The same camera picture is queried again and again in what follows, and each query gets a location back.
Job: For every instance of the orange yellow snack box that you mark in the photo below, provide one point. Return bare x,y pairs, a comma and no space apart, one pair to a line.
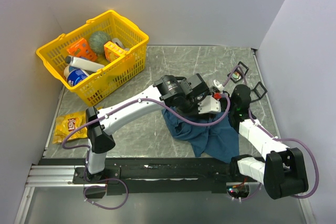
113,51

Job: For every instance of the green round melon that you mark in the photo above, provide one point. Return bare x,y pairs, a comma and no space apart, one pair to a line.
97,41

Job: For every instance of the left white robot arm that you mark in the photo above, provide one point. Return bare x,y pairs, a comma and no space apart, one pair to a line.
181,93

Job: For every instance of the blue white container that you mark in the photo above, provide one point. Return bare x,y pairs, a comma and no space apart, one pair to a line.
74,75

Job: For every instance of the round pale green brooch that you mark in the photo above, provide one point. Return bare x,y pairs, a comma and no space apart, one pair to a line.
236,75

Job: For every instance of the yellow plastic shopping basket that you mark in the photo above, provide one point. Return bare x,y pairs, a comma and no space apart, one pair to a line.
129,60

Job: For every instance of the black square frame marker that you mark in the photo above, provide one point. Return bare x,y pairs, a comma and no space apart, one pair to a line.
242,69

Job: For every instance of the white tube bottle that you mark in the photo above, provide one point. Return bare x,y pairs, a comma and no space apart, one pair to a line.
83,63

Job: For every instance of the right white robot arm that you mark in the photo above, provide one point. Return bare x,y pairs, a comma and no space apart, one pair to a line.
282,170

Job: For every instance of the dark blue t-shirt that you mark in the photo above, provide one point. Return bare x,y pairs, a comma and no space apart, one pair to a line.
219,141

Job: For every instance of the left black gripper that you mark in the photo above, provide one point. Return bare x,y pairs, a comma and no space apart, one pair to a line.
196,111

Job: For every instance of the aluminium extrusion rail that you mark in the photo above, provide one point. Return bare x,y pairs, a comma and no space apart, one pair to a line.
51,176

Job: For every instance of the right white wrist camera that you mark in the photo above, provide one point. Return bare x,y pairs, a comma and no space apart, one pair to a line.
218,87

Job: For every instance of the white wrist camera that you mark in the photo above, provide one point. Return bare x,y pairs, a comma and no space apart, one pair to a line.
209,105
218,87

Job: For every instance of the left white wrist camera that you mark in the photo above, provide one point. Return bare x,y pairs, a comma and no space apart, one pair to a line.
209,105

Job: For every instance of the yellow chips bag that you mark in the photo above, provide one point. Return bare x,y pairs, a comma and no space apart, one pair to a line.
65,124

